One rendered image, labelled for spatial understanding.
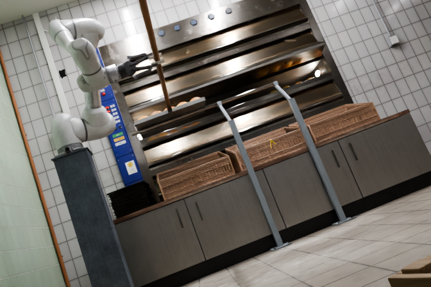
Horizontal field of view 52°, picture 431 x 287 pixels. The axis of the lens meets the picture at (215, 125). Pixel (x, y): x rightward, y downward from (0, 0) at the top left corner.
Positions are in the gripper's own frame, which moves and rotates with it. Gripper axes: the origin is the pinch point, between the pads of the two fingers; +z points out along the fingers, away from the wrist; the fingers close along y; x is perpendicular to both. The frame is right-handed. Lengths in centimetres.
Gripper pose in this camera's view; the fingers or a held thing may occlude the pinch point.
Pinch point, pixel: (156, 59)
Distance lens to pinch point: 235.0
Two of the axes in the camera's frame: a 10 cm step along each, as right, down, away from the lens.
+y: 3.5, 9.2, -2.0
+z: 9.4, -3.3, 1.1
